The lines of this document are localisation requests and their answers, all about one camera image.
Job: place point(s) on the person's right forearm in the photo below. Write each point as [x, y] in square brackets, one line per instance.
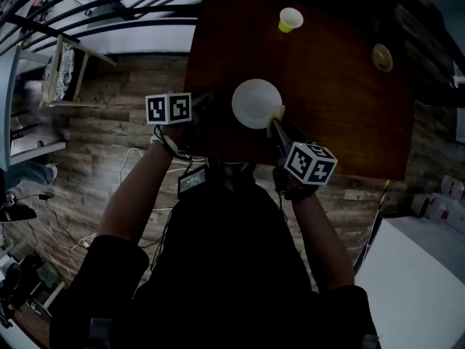
[323, 242]

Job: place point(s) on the person's black clothing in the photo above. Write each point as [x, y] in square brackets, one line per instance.
[225, 275]

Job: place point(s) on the black wristband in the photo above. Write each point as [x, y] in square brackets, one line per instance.
[299, 195]

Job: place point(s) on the small brown bowl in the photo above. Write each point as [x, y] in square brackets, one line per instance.
[382, 57]

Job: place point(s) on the grey shelf unit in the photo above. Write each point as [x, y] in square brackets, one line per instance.
[22, 122]

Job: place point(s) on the small black screen device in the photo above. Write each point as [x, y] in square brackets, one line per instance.
[193, 181]

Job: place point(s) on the black metal railing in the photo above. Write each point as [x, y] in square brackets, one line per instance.
[120, 11]

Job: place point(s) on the person's left hand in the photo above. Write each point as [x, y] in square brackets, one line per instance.
[174, 136]

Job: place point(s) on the person's left forearm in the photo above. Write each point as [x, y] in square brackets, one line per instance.
[134, 195]

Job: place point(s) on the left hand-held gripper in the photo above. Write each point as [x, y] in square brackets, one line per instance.
[168, 108]

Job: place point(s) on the yellow paper cup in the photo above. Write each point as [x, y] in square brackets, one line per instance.
[290, 19]

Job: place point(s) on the white round plate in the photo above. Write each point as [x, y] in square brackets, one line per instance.
[254, 100]

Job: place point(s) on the black lamp head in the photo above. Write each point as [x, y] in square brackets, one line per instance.
[16, 213]

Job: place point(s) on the white plastic bottle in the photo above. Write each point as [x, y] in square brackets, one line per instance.
[452, 187]

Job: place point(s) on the white wooden chair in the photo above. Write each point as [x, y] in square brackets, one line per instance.
[61, 73]

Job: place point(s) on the white wristband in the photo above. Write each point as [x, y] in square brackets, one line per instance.
[157, 140]

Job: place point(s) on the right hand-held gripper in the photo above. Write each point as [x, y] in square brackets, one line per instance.
[309, 162]

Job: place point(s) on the white table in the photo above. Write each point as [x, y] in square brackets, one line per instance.
[414, 289]

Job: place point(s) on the person's right hand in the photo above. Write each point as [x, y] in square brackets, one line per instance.
[285, 180]

